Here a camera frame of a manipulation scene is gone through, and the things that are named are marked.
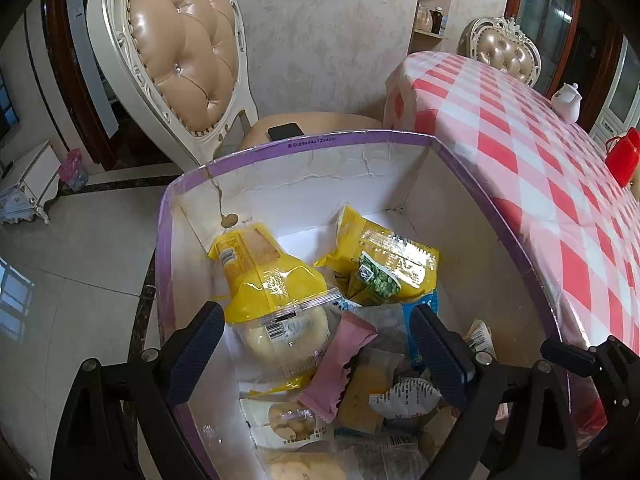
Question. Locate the white orange barcode packet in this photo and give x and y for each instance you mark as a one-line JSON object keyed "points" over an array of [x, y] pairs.
{"points": [[480, 340]]}

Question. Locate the yellow cake clear packet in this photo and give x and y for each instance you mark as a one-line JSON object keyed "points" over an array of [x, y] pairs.
{"points": [[370, 395]]}

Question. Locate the white printed snack packet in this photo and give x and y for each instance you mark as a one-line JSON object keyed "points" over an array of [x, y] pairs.
{"points": [[407, 397]]}

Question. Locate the dark wooden door frame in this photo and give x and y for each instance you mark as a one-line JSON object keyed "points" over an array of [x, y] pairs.
{"points": [[75, 85]]}

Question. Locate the white glass-door cabinet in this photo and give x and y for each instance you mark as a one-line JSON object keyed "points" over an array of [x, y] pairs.
{"points": [[620, 95]]}

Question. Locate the brown framed glass door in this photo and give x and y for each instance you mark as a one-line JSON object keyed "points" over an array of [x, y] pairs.
{"points": [[555, 20]]}

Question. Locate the dark brown bottle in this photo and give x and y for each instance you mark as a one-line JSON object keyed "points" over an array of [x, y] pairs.
{"points": [[438, 21]]}

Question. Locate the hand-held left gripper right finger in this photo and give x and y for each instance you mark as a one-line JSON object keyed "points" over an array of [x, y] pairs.
{"points": [[442, 355]]}

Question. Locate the white low cabinet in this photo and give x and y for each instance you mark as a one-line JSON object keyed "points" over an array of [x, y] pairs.
{"points": [[30, 185]]}

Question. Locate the red thermos jug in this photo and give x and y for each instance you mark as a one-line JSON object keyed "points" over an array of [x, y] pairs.
{"points": [[625, 157]]}

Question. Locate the flat screen television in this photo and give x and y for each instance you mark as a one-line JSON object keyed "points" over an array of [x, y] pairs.
{"points": [[7, 105]]}

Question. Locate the red white checked tablecloth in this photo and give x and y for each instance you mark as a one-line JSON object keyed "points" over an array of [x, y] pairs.
{"points": [[525, 135]]}

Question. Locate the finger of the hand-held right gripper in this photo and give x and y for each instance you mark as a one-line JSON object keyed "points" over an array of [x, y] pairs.
{"points": [[570, 357]]}

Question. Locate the clear crumpled snack packet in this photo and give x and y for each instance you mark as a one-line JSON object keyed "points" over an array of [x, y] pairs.
{"points": [[380, 455]]}

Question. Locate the cream tufted dining chair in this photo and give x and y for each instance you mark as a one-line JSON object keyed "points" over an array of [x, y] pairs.
{"points": [[505, 52], [185, 55]]}

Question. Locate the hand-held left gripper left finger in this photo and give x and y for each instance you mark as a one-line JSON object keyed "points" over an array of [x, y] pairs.
{"points": [[195, 355]]}

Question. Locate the round white bun packet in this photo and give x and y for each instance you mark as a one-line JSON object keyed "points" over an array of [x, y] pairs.
{"points": [[285, 335]]}

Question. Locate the pink snack packet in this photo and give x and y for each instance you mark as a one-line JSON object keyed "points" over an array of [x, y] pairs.
{"points": [[340, 360]]}

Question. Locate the black smartphone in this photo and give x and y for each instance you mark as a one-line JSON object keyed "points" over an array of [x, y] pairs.
{"points": [[286, 131]]}

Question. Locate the round biscuits clear packet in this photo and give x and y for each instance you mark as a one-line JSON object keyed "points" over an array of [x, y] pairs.
{"points": [[287, 422]]}

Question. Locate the blue white snack packet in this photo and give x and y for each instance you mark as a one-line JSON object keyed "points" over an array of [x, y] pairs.
{"points": [[424, 305]]}

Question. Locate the white teapot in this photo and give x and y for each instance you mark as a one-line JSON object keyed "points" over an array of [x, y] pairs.
{"points": [[567, 102]]}

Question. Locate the white box with purple rim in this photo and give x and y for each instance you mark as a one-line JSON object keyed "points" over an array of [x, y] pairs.
{"points": [[475, 240]]}

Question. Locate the pink plastic bag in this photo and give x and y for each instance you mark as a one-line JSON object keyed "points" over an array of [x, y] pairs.
{"points": [[74, 172]]}

